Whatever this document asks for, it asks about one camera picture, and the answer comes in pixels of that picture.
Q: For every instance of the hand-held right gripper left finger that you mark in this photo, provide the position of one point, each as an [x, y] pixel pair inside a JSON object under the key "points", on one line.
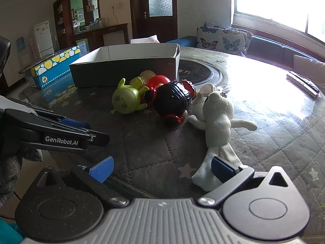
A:
{"points": [[102, 169]]}

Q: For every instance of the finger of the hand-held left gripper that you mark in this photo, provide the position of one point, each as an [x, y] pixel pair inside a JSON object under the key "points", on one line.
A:
{"points": [[100, 139], [72, 123]]}

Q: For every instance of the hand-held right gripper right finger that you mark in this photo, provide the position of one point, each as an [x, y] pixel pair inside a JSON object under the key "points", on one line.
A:
{"points": [[222, 169]]}

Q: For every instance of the white plush rabbit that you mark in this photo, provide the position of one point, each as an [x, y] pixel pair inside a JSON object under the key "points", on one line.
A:
{"points": [[218, 122]]}

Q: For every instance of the green alien toy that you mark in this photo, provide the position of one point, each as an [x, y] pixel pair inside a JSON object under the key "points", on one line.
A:
{"points": [[125, 97]]}

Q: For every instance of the white cardboard box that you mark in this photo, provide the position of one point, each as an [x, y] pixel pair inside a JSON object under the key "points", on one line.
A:
{"points": [[121, 71]]}

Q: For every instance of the tan peanut toy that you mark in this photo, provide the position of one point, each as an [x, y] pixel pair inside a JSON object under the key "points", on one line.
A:
{"points": [[147, 74]]}

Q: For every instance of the black-haired doll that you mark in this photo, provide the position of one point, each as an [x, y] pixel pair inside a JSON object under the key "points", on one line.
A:
{"points": [[170, 99]]}

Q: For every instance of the red round toy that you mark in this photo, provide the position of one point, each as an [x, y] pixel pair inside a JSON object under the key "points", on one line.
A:
{"points": [[158, 81]]}

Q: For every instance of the grey quilted desktop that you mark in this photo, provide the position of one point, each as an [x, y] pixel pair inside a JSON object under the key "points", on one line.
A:
{"points": [[152, 142]]}

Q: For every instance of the person's left hand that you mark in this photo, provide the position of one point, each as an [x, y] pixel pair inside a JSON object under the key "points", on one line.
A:
{"points": [[10, 175]]}

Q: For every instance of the blue polka-dot box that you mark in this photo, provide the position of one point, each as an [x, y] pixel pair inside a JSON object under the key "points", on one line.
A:
{"points": [[53, 73]]}

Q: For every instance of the white refrigerator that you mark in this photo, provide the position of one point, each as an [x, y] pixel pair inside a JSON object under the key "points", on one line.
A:
{"points": [[43, 38]]}

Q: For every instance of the water dispenser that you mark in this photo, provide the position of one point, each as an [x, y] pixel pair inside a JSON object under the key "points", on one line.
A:
{"points": [[21, 44]]}

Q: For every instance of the black round hotplate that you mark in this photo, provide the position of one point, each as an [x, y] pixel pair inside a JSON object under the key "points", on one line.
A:
{"points": [[200, 72]]}

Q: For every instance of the person's teal clothing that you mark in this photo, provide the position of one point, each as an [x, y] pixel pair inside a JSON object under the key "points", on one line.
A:
{"points": [[9, 233]]}

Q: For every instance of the dark wooden cabinet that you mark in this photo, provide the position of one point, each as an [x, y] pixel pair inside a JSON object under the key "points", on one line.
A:
{"points": [[66, 7]]}

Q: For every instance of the grey remote control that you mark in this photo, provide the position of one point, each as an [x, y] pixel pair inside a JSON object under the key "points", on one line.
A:
{"points": [[302, 83]]}

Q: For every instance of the dark wooden door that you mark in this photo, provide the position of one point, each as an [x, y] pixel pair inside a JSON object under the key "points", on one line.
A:
{"points": [[138, 25]]}

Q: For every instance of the butterfly print pillow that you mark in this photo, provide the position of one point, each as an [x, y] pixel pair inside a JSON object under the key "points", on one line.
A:
{"points": [[218, 39], [212, 24]]}

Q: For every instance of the blue sofa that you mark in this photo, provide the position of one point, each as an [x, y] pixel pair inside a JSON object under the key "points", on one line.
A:
{"points": [[269, 47]]}

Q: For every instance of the white cushion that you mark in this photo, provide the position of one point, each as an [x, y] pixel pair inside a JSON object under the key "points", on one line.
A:
{"points": [[309, 64]]}

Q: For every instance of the wall socket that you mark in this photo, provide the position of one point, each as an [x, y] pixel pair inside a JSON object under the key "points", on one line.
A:
{"points": [[114, 6]]}

